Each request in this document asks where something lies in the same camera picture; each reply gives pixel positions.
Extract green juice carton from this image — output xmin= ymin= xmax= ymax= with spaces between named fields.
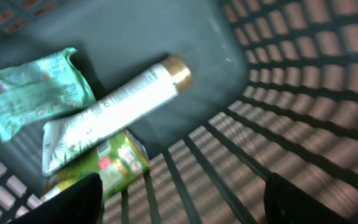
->
xmin=41 ymin=129 xmax=149 ymax=203

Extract white tube gold cap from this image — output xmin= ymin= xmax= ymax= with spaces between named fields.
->
xmin=42 ymin=55 xmax=193 ymax=177

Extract grey plastic basket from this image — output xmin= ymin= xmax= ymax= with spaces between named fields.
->
xmin=0 ymin=0 xmax=358 ymax=223

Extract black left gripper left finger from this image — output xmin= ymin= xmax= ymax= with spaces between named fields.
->
xmin=9 ymin=173 xmax=103 ymax=224

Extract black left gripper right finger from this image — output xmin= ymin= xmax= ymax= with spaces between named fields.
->
xmin=264 ymin=173 xmax=350 ymax=224

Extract teal tissue packet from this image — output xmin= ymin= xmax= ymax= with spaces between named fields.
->
xmin=0 ymin=47 xmax=96 ymax=142

